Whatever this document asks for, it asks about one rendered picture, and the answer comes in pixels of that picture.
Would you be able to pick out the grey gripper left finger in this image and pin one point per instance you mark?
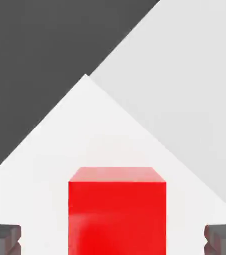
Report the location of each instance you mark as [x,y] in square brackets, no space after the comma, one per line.
[1,241]

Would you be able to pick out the small red cube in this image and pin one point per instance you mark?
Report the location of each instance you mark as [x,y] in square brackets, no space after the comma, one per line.
[117,215]

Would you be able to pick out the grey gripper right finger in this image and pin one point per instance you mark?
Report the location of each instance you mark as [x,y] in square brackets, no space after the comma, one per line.
[224,241]

